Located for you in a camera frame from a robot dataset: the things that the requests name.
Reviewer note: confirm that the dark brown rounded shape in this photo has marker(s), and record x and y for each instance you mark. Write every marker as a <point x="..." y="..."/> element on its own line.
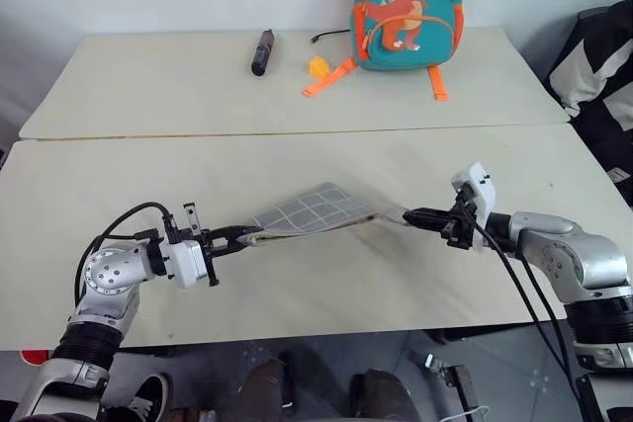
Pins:
<point x="383" y="397"/>
<point x="262" y="392"/>

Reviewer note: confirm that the grey plaid fabric pouch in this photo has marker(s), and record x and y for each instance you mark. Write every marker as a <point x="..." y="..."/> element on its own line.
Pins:
<point x="316" y="212"/>

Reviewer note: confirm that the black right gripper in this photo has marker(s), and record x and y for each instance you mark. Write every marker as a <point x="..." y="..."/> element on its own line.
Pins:
<point x="462" y="229"/>

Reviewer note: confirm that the black handheld tool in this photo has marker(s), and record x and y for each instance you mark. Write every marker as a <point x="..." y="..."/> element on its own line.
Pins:
<point x="262" y="54"/>

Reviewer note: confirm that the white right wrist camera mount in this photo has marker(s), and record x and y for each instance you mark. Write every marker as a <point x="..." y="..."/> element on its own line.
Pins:
<point x="483" y="190"/>

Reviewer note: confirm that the black shoe white sole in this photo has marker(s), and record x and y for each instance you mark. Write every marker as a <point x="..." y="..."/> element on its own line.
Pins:
<point x="143" y="399"/>

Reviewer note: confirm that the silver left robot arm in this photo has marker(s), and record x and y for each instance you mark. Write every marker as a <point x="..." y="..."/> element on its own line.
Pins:
<point x="106" y="276"/>

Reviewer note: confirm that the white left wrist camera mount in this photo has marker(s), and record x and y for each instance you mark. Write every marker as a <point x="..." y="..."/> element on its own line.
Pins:
<point x="187" y="261"/>

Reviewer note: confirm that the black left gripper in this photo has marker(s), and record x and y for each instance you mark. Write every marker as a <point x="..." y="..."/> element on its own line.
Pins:
<point x="211" y="259"/>

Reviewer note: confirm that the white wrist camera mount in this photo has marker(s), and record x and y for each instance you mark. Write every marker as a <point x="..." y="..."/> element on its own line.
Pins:
<point x="187" y="261"/>
<point x="483" y="190"/>

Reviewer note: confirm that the small orange-yellow block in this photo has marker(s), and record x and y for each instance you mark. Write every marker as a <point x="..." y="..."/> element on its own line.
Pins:
<point x="319" y="67"/>

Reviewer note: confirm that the metal floor bracket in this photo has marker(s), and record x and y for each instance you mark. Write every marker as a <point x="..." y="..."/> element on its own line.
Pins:
<point x="452" y="377"/>

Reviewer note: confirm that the teal dinosaur backpack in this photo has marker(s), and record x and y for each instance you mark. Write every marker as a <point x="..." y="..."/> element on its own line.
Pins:
<point x="405" y="12"/>

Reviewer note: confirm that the small red object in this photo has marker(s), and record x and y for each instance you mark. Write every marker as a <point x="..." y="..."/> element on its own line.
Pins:
<point x="34" y="357"/>

